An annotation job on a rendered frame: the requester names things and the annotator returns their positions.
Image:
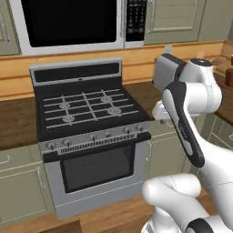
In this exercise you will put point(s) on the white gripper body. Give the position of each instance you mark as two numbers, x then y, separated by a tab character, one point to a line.
160	111

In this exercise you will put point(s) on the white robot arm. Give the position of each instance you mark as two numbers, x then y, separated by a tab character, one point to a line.
212	170

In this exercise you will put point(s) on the silver microwave oven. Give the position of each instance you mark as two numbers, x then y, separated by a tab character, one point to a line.
75	48

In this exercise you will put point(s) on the black glass microwave door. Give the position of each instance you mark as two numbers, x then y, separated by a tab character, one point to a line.
68	21

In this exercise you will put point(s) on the green drawer front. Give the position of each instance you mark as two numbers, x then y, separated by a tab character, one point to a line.
157	127
21	159

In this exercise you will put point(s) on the silver stove knob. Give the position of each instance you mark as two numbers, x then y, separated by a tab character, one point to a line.
139	127
107	133
126	130
50	146
93	137
66	142

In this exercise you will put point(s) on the green base cupboard door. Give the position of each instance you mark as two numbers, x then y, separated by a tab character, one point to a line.
167	157
223	133
21	197

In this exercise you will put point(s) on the silver toaster with black top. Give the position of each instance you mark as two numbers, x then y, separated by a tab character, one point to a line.
165	72

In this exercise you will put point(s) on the silver stove with gas hob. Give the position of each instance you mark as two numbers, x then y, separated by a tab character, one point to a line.
91	106

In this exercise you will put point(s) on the red-brown jar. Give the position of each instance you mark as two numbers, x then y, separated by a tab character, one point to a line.
229	78

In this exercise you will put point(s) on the silver oven door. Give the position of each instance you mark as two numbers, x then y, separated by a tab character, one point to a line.
97	170

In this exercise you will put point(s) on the white wall socket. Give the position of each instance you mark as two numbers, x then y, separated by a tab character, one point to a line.
168	49

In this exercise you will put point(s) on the green wall cupboard door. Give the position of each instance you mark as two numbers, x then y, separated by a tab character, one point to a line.
176	18
217	18
9	47

